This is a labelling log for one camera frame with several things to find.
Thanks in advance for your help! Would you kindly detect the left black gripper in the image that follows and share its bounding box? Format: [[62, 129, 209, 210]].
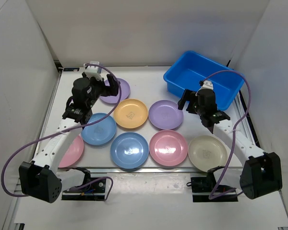
[[82, 72, 120, 108]]

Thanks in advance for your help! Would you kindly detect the purple plate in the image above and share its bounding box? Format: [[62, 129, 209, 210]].
[[99, 78, 131, 104], [148, 100, 184, 130]]

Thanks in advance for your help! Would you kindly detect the blue plate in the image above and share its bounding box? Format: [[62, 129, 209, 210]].
[[110, 132, 149, 170], [81, 116, 117, 146]]

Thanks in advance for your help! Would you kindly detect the cream white plate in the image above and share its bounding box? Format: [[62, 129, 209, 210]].
[[188, 136, 228, 172]]

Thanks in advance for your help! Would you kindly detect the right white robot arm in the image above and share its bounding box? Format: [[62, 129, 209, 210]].
[[178, 89, 283, 200]]

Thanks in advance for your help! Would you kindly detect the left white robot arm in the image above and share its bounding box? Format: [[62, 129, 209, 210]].
[[19, 74, 120, 203]]

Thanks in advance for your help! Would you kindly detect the blue plastic bin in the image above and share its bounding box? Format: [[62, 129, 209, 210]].
[[163, 51, 244, 111]]

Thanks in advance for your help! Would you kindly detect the orange plate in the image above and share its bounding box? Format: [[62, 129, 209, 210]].
[[113, 99, 148, 129]]

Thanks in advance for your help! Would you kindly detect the small black label sticker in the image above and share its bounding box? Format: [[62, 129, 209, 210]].
[[63, 68, 80, 72]]

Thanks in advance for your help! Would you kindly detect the pink plate front right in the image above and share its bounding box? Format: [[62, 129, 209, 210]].
[[149, 130, 188, 167]]

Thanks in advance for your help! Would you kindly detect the pink plate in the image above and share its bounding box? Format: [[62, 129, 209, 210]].
[[59, 136, 84, 168], [149, 130, 188, 167]]

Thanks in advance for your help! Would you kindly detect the pink plate left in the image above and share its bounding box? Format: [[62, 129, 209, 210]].
[[59, 136, 84, 168]]

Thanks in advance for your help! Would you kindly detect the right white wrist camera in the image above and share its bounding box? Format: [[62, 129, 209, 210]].
[[199, 80, 214, 90]]

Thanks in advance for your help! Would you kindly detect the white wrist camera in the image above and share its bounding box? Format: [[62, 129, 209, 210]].
[[82, 61, 102, 81], [199, 80, 214, 90]]

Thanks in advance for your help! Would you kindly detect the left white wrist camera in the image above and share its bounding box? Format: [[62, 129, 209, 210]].
[[82, 61, 102, 81]]

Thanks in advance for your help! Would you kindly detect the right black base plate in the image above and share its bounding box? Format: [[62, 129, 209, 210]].
[[186, 172, 238, 203]]

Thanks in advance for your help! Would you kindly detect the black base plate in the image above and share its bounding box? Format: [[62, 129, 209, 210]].
[[186, 172, 238, 203], [61, 167, 114, 201]]

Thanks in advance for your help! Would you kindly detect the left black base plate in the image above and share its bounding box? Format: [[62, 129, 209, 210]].
[[61, 167, 114, 201]]

